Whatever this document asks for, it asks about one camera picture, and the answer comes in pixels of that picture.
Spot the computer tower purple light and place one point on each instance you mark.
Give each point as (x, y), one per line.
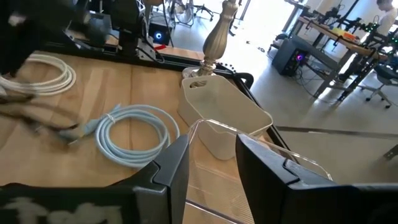
(284, 59)

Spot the wooden workbench black legs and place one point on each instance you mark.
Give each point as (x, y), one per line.
(348, 43)

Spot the silver table lamp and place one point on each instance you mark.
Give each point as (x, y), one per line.
(217, 37)

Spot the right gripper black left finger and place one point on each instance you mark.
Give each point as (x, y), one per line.
(168, 186)

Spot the clear plastic bin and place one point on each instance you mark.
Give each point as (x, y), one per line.
(214, 186)

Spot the office chair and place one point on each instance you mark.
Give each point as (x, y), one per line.
(387, 74)

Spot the computer tower blue light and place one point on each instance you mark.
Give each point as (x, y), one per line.
(158, 35)

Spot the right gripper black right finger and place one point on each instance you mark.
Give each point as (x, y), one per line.
(267, 186)

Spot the small black robot arm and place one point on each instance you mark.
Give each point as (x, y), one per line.
(335, 17)

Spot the person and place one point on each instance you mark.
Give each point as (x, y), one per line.
(387, 20)

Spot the beige plastic bin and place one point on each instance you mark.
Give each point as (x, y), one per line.
(224, 102)

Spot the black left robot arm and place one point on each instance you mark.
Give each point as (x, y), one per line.
(127, 28)

